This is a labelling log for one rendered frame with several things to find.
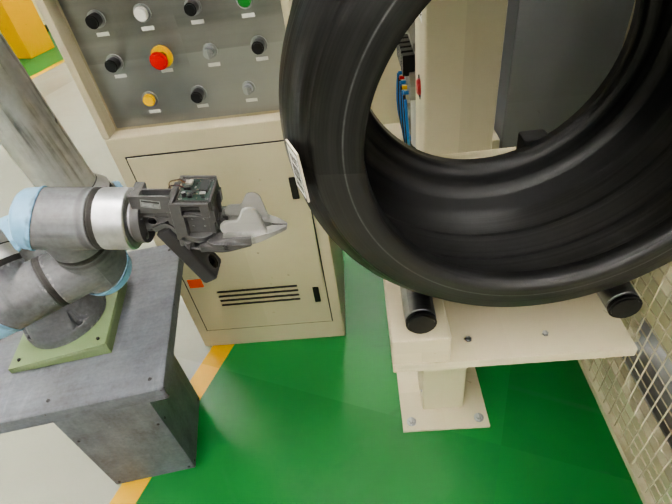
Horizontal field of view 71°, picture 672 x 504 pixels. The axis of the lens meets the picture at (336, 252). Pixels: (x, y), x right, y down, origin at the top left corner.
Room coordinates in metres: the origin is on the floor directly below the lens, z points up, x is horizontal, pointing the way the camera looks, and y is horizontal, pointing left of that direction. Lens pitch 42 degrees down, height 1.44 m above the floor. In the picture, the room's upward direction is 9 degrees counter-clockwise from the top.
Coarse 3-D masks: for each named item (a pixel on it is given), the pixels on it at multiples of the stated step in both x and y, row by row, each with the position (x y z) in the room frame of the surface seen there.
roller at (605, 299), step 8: (616, 288) 0.42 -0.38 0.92; (624, 288) 0.41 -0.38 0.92; (632, 288) 0.41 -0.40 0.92; (600, 296) 0.43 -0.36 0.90; (608, 296) 0.41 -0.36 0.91; (616, 296) 0.41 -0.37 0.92; (624, 296) 0.40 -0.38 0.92; (632, 296) 0.40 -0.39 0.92; (608, 304) 0.41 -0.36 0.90; (616, 304) 0.40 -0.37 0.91; (624, 304) 0.40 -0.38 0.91; (632, 304) 0.40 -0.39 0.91; (640, 304) 0.39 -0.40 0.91; (608, 312) 0.40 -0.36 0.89; (616, 312) 0.40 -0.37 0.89; (624, 312) 0.40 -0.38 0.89; (632, 312) 0.40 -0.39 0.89
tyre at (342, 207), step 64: (320, 0) 0.45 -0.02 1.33; (384, 0) 0.42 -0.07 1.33; (640, 0) 0.67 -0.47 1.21; (320, 64) 0.43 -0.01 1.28; (384, 64) 0.41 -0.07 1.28; (640, 64) 0.65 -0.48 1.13; (320, 128) 0.43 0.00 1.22; (384, 128) 0.71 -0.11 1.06; (576, 128) 0.66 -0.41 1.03; (640, 128) 0.62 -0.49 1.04; (320, 192) 0.43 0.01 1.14; (384, 192) 0.65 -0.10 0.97; (448, 192) 0.67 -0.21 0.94; (512, 192) 0.65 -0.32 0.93; (576, 192) 0.61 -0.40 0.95; (640, 192) 0.53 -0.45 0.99; (384, 256) 0.42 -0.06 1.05; (448, 256) 0.53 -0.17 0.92; (512, 256) 0.52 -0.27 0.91; (576, 256) 0.48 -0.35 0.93; (640, 256) 0.38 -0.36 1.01
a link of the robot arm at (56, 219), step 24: (24, 192) 0.59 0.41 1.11; (48, 192) 0.59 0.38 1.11; (72, 192) 0.58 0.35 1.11; (96, 192) 0.58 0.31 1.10; (24, 216) 0.56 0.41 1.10; (48, 216) 0.55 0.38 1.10; (72, 216) 0.55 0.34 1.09; (24, 240) 0.55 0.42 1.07; (48, 240) 0.54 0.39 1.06; (72, 240) 0.54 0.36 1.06
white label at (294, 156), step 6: (288, 144) 0.45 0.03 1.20; (288, 150) 0.46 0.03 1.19; (294, 150) 0.44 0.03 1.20; (294, 156) 0.44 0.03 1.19; (294, 162) 0.44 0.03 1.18; (300, 162) 0.43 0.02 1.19; (294, 168) 0.45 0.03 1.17; (300, 168) 0.43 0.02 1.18; (294, 174) 0.46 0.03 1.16; (300, 174) 0.43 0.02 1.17; (300, 180) 0.44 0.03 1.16; (300, 186) 0.44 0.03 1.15; (306, 192) 0.43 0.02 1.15; (306, 198) 0.43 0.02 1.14
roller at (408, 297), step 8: (400, 288) 0.50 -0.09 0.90; (408, 296) 0.47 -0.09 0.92; (416, 296) 0.46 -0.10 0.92; (424, 296) 0.46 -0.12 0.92; (408, 304) 0.45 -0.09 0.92; (416, 304) 0.45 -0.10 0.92; (424, 304) 0.44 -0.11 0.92; (432, 304) 0.45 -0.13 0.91; (408, 312) 0.44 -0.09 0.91; (416, 312) 0.43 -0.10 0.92; (424, 312) 0.43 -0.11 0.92; (432, 312) 0.43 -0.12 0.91; (408, 320) 0.43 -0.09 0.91; (416, 320) 0.43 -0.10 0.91; (424, 320) 0.42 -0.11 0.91; (432, 320) 0.42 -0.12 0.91; (408, 328) 0.43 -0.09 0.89; (416, 328) 0.43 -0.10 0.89; (424, 328) 0.42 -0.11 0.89; (432, 328) 0.42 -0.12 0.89
